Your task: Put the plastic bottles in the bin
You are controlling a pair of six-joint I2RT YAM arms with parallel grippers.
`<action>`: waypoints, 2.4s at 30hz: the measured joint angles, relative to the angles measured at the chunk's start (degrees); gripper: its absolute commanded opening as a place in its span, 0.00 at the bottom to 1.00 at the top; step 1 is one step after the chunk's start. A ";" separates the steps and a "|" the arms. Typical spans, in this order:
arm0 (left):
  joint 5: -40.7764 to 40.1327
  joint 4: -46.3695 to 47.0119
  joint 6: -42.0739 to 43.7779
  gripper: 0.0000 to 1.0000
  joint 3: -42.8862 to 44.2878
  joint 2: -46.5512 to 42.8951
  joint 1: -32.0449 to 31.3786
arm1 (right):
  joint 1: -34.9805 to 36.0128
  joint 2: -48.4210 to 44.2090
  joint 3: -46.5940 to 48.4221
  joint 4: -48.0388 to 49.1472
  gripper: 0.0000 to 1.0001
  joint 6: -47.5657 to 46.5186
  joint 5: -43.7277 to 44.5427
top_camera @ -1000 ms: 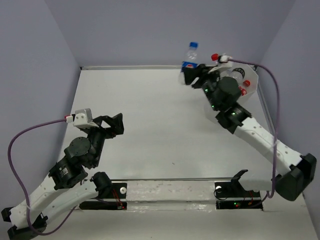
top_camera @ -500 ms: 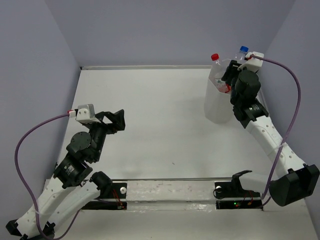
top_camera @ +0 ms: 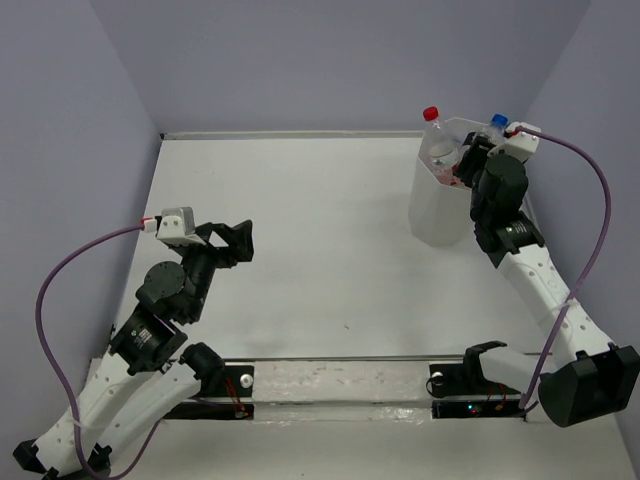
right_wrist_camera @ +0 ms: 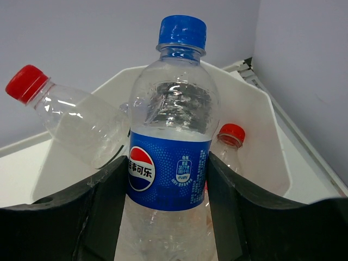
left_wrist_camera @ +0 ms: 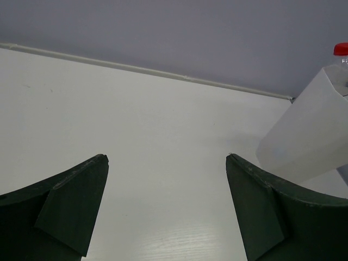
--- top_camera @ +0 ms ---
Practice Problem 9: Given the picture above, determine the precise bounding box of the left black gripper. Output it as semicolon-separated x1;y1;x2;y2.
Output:
177;218;255;320

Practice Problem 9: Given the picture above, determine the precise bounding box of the large red label bottle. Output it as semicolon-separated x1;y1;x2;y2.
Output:
420;106;458;172

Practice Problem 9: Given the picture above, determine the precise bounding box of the blue pepsi label bottle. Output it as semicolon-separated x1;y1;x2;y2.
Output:
476;113;509;145

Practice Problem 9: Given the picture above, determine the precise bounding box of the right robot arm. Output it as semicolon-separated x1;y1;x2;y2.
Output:
456;122;639;428

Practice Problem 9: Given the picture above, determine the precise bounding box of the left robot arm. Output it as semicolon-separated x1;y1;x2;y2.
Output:
13;207;254;479

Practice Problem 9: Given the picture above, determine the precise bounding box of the white plastic bin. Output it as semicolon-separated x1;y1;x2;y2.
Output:
408;130;473;247

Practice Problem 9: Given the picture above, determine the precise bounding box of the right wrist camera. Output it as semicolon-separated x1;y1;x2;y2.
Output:
488;122;542;163

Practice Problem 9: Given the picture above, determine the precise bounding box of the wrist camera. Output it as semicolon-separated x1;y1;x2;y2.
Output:
488;122;542;163
141;207;200;246

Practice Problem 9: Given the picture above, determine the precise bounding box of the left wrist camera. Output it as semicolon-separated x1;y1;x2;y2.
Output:
141;207;200;246

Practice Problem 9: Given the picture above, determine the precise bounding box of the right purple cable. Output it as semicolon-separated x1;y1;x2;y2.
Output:
509;125;613;414

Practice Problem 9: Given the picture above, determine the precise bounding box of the purple cable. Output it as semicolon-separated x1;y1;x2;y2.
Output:
509;125;613;414
35;222;166;479

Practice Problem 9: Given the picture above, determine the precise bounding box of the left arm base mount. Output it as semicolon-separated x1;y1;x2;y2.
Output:
164;362;255;421

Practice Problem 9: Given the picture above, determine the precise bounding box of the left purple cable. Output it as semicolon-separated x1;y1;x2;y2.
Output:
35;222;166;479

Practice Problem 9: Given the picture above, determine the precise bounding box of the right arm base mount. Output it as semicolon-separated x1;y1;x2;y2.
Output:
425;341;526;420

